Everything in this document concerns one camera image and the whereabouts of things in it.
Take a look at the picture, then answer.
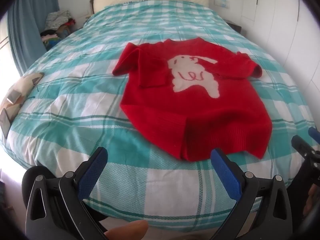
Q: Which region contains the blue curtain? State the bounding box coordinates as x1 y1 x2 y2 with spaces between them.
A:
7 0 60 77

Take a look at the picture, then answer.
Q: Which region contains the red sweater with white animal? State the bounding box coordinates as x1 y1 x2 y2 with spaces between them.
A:
112 37 273 162

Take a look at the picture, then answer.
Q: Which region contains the patterned cream pillow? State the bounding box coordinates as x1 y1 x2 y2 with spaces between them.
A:
1 72 45 123

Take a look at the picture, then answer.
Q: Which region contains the person's left hand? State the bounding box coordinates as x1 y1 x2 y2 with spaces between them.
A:
104 219 148 240

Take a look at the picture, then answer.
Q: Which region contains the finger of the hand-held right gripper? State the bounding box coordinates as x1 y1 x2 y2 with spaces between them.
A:
291 135 320 162
307 126 320 144

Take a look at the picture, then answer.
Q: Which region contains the teal checked blanket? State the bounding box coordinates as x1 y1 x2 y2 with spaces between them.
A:
5 0 318 230

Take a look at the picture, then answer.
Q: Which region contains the silver phone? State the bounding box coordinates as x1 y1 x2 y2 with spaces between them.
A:
7 90 22 104

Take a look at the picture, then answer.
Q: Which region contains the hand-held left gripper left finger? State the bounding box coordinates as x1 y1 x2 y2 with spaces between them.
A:
25 147 108 240

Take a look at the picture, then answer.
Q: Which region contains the dark nightstand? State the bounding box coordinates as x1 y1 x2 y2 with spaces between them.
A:
226 20 242 33

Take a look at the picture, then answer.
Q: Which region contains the pile of clothes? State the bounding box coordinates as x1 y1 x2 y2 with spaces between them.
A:
40 10 77 50

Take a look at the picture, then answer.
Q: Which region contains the thin black cable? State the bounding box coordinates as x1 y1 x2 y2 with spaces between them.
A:
25 84 40 100

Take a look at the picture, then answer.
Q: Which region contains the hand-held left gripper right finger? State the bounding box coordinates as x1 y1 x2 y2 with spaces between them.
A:
211 148 293 240

